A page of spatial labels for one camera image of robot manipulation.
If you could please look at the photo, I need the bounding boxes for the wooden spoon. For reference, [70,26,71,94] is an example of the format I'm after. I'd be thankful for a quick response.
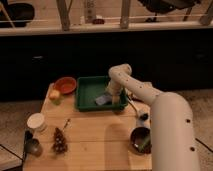
[127,98,140,116]

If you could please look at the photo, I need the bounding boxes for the yellow green fruit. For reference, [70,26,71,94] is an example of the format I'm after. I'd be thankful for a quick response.
[49,89,61,105]

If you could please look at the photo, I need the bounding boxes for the small black white object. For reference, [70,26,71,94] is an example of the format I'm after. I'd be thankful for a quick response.
[137,109,150,128]

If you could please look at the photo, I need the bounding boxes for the green plastic tray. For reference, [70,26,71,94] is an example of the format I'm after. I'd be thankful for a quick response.
[75,76,128,112]

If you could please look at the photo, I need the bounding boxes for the black round chair left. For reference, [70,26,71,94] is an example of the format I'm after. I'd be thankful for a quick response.
[0,3,35,28]

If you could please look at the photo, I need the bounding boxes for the bunch of dark grapes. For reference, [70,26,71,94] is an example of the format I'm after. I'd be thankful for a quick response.
[52,127,68,154]

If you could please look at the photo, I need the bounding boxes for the white cup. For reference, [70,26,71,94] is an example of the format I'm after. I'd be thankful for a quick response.
[27,113,46,132]

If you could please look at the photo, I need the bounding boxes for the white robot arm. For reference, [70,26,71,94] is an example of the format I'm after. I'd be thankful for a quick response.
[107,64,201,171]

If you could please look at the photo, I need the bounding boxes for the orange bowl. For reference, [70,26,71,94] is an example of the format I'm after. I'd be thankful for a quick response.
[53,77,77,95]

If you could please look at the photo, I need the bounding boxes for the dark brown bowl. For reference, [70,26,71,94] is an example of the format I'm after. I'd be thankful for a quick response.
[130,127,151,154]

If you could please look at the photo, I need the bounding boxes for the green vegetable in bowl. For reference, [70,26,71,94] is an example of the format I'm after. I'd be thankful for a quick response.
[138,136,151,153]

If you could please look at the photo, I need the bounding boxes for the blue grey sponge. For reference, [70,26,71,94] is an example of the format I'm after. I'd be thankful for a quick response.
[95,93,112,106]

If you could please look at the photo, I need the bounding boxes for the black cable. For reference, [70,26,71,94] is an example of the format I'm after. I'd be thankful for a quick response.
[0,143,24,161]

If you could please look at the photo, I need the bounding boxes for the small red dish background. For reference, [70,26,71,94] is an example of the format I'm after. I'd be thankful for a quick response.
[92,18,105,25]

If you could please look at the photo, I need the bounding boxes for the white bottle in background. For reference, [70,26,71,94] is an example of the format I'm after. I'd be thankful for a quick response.
[83,0,96,23]

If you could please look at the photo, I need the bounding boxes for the black office chair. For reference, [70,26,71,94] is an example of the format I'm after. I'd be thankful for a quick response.
[138,0,201,22]

